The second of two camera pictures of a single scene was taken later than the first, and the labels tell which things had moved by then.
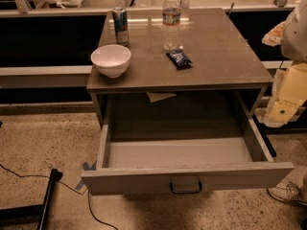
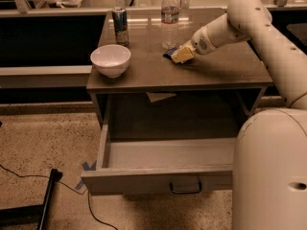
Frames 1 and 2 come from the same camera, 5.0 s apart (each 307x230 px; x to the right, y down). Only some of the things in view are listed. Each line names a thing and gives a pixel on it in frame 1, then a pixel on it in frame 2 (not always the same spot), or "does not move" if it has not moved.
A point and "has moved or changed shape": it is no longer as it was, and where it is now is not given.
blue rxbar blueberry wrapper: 179,58 has moved or changed shape
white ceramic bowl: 111,59 does not move
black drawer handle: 186,192 does not move
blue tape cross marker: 86,168 does not move
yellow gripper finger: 277,113 -> 183,54
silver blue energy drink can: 120,17 does not move
